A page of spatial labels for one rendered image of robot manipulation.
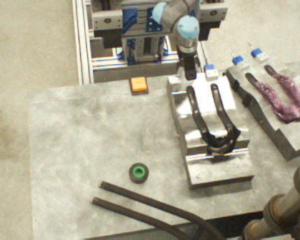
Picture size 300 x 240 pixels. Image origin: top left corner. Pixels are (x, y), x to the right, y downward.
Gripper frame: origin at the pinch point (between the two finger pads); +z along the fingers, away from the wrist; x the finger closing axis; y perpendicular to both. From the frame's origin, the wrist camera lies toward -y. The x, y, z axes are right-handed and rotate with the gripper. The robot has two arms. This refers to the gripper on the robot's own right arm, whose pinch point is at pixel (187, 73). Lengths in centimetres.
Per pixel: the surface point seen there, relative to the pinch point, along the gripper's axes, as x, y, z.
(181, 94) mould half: 4.1, -7.7, 3.7
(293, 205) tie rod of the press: -12, -69, -55
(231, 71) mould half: -21.4, 3.1, 12.1
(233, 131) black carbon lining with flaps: -12.8, -29.4, 0.6
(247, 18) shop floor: -71, 95, 120
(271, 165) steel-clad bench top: -27, -44, 12
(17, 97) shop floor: 102, 48, 88
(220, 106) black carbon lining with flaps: -11.2, -15.7, 5.6
